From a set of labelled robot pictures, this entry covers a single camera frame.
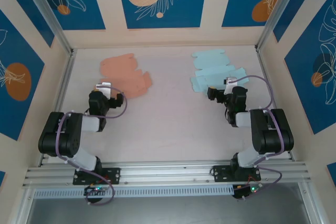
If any light blue paper box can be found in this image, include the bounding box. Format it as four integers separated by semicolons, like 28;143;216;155
189;49;249;93

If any orange paper box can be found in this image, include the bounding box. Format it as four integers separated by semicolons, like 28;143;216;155
99;52;153;98

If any grey metal sheet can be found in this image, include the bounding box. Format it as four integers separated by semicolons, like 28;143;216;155
26;183;320;224

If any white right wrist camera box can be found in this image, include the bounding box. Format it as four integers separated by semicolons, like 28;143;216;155
223;76;238;94

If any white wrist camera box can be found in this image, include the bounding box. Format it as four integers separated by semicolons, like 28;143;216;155
223;76;238;94
95;81;112;98

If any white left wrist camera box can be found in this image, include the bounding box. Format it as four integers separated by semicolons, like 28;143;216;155
95;81;112;98

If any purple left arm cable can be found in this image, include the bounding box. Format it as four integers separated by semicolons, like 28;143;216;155
55;92;128;206

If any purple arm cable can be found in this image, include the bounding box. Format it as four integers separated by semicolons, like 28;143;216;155
228;75;287;201
55;92;128;206

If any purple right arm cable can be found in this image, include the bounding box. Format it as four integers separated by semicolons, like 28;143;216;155
228;75;287;201

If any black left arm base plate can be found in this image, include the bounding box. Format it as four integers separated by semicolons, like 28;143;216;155
72;167;121;186

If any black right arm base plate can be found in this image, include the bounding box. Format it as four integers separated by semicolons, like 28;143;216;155
212;165;262;183

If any aluminium mounting rail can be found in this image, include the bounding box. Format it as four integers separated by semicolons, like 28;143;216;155
22;158;314;188

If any aluminium corner post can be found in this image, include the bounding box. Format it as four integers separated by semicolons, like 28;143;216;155
18;0;74;56
256;0;309;51

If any white slotted cable duct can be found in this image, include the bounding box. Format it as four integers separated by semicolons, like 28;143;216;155
33;185;236;199

